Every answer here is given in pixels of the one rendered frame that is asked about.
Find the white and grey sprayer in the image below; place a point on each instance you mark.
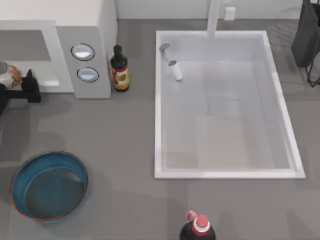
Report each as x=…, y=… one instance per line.
x=175, y=68

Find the black frame stand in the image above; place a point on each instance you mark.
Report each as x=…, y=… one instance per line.
x=306, y=37

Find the blue bowl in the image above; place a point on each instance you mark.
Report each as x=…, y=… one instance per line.
x=50, y=187

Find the brown and white bread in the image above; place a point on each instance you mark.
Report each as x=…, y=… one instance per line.
x=12, y=76

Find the pale microwave oven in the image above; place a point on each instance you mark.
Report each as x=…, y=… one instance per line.
x=102, y=30

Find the dark bottle with yellow label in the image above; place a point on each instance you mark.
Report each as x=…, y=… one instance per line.
x=120, y=75

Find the tall white tap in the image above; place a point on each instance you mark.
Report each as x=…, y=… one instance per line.
x=213, y=17

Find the black bottle with red cap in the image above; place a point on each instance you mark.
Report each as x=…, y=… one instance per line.
x=197, y=231

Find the round silver microwave knob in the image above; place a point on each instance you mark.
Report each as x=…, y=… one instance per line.
x=87, y=74
x=82, y=52

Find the white sink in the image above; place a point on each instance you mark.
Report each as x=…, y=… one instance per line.
x=225, y=112

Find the pale microwave door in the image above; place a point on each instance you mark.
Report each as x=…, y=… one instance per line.
x=53, y=62

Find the pale grey rounded box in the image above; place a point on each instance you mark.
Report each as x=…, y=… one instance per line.
x=3, y=67

